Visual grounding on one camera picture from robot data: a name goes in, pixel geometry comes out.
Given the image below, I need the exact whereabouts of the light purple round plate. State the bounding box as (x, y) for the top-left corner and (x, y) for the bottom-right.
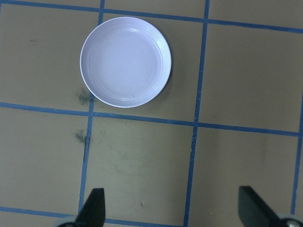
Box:
(80, 16), (172, 109)

